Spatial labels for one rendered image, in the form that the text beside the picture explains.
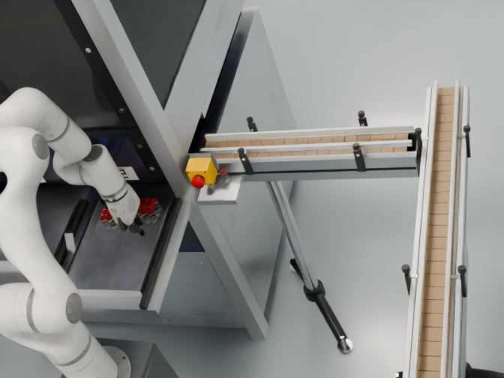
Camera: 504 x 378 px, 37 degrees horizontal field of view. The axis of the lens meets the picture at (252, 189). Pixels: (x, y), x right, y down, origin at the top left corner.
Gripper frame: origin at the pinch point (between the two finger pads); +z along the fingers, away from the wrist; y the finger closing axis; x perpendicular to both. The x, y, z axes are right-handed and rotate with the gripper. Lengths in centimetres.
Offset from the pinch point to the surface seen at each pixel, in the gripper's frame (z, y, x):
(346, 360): 94, 8, -47
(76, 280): 5.9, -16.8, 16.8
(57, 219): 5.7, 6.8, 33.6
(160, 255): 4.0, -8.6, -9.5
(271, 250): 77, 47, -14
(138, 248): 5.8, -4.9, -0.3
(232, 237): 39.1, 24.4, -14.3
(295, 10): 93, 231, 11
